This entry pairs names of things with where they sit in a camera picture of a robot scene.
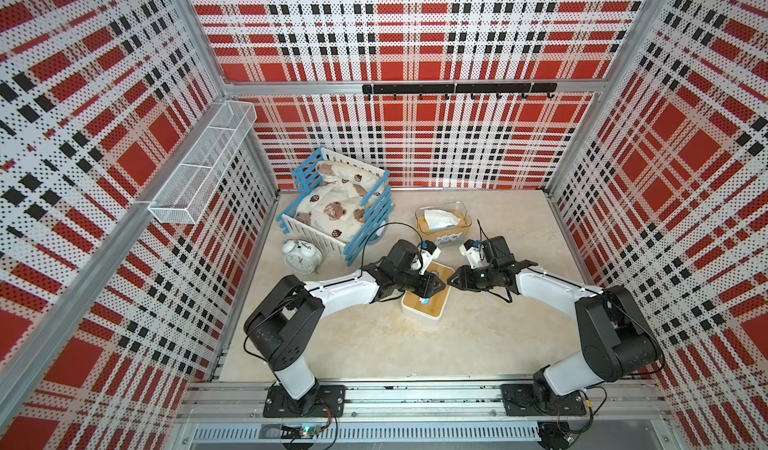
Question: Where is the white wire mesh shelf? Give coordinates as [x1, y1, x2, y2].
[148, 101, 256, 225]

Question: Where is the bamboo lid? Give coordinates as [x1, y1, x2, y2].
[416, 216, 472, 244]

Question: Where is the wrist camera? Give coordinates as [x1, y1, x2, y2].
[412, 240, 441, 274]
[459, 239, 487, 269]

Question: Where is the white bamboo-lid tissue box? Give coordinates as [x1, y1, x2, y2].
[402, 262, 454, 303]

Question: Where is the white plastic box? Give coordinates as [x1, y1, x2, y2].
[401, 297, 446, 323]

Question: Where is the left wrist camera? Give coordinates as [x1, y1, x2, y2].
[412, 240, 441, 274]

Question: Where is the white alarm clock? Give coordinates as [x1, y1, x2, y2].
[282, 239, 323, 274]

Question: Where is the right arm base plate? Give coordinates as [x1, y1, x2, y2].
[501, 383, 588, 417]

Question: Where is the blue white slatted crate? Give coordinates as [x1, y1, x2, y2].
[277, 148, 393, 265]

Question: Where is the green circuit board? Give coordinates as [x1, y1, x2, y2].
[281, 425, 323, 440]

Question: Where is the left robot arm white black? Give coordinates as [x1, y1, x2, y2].
[243, 240, 446, 402]

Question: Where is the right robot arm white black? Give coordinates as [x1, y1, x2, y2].
[448, 236, 665, 402]

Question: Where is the black hook rail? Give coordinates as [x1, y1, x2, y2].
[362, 83, 558, 97]

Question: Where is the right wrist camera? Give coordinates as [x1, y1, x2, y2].
[459, 239, 487, 269]

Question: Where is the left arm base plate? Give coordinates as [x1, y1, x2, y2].
[262, 384, 347, 419]

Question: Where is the clear plastic tissue box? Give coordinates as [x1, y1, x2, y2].
[415, 201, 472, 247]

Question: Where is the bear print cloth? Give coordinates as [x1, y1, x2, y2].
[294, 161, 380, 243]

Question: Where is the blue tissue pack front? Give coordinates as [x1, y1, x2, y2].
[423, 209, 462, 231]

